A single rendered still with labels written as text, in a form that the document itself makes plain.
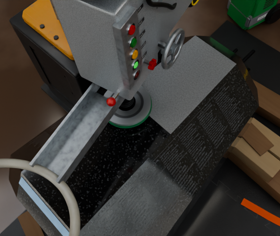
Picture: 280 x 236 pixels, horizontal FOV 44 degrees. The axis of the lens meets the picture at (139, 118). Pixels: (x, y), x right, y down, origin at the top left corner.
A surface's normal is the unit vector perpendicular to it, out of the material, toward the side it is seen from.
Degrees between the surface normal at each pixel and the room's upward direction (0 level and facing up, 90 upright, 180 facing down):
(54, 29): 0
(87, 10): 90
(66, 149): 1
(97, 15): 90
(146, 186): 45
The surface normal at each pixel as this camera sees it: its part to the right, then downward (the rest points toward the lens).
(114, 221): 0.48, 0.08
